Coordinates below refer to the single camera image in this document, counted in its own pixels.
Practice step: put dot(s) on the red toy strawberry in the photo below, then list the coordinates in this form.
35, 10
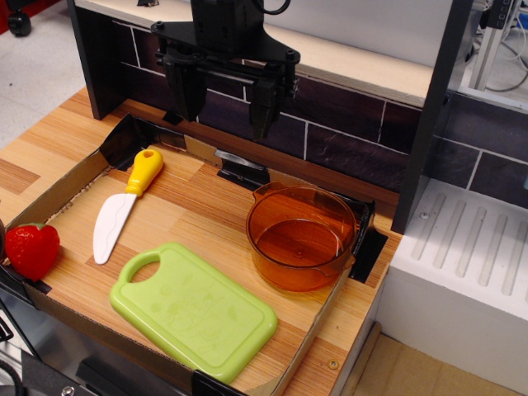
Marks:
32, 249

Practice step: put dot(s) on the metal robot base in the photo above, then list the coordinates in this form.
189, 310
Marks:
75, 354

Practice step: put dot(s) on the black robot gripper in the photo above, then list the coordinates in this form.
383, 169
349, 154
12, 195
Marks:
227, 39

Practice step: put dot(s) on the dark shelf frame with ledge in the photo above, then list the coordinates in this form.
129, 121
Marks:
362, 124

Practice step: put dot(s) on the aluminium frame with cables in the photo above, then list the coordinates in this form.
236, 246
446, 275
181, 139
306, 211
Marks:
495, 69

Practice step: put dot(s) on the yellow handled white toy knife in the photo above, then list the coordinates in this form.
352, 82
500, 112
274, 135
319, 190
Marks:
115, 211

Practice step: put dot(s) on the orange transparent plastic pot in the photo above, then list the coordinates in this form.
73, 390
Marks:
301, 236

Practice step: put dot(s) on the cardboard fence with black tape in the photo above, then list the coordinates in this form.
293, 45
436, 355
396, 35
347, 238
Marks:
319, 333

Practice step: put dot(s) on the black caster wheel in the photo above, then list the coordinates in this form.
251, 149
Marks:
19, 23

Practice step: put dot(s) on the white ribbed sink drainer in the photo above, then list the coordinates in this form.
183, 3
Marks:
456, 288

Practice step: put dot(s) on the green plastic cutting board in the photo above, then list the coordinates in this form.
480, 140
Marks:
192, 311

